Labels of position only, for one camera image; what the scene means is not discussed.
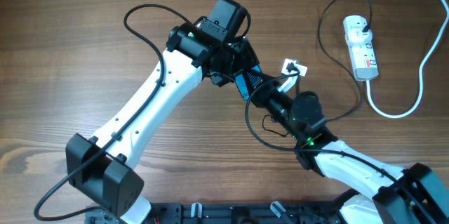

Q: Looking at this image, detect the teal screen smartphone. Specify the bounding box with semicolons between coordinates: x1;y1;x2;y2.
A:
235;65;262;100

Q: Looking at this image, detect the black charging cable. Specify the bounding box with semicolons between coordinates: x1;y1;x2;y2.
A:
295;0;373;122

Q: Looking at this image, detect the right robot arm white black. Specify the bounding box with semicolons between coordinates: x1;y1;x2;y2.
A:
243;70;448;223

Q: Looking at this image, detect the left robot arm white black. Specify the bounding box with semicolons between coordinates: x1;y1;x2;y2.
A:
65;0;259;223

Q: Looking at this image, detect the white charger plug adapter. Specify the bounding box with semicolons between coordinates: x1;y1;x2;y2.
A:
345;28;373;47

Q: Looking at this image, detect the white power strip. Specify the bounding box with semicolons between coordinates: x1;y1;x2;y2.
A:
343;15;379;81

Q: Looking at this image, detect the white power strip cord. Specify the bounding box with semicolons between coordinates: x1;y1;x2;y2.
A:
366;0;449;119

